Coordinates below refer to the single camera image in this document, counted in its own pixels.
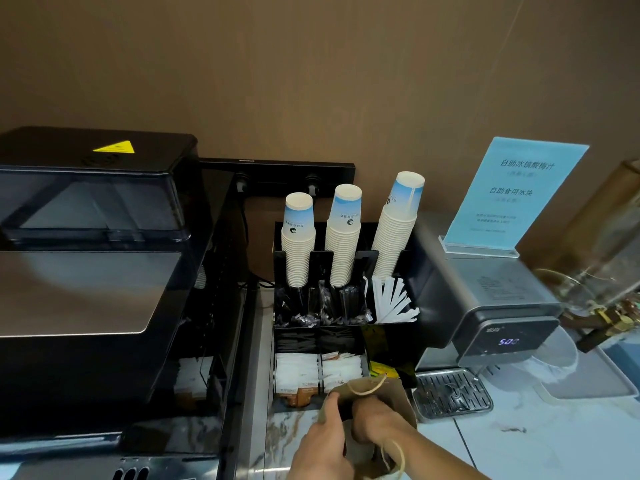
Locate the person's right hand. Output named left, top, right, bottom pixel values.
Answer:
left=349, top=397, right=417, bottom=448

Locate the person's left hand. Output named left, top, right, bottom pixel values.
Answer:
left=287, top=392, right=353, bottom=480

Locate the brown paper bag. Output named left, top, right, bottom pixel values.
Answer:
left=319, top=373, right=419, bottom=480

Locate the bundle of white straws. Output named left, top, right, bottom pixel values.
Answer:
left=363, top=275, right=420, bottom=325

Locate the stack of white paper cups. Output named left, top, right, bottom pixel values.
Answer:
left=281, top=192, right=317, bottom=288
left=371, top=171, right=426, bottom=281
left=325, top=183, right=363, bottom=288

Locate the person's right forearm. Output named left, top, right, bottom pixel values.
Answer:
left=379, top=427, right=491, bottom=480

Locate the blue tissue box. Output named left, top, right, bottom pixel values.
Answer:
left=615, top=339, right=640, bottom=375

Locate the stack of brown packets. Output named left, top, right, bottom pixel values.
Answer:
left=282, top=387, right=321, bottom=408

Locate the stack of white packets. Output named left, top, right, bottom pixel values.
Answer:
left=319, top=350, right=369, bottom=393
left=275, top=353, right=321, bottom=395

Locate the metal drip tray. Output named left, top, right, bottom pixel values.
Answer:
left=412, top=368, right=495, bottom=421

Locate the black acrylic organizer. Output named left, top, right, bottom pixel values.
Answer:
left=272, top=222, right=421, bottom=395

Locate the row of black stick packets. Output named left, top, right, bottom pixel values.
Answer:
left=275, top=329, right=366, bottom=353

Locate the bundle of wrapped black stirrers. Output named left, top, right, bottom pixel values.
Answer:
left=275, top=282, right=375, bottom=328

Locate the grey water dispenser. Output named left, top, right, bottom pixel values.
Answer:
left=409, top=210, right=563, bottom=375

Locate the white lined bucket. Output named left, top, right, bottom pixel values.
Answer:
left=482, top=327, right=581, bottom=403

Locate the grey flat tray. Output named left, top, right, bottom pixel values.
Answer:
left=545, top=339, right=640, bottom=401

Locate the blue sign in acrylic holder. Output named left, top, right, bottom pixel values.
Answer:
left=439, top=137, right=591, bottom=258

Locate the glass beverage dispenser gold tap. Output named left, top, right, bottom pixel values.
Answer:
left=515, top=159, right=640, bottom=353

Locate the black silver coffee machine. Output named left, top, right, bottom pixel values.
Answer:
left=0, top=239, right=221, bottom=480

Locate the black transparent bean hopper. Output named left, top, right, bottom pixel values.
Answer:
left=0, top=127, right=199, bottom=243

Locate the black wall power strip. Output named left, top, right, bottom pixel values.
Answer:
left=199, top=157, right=356, bottom=195

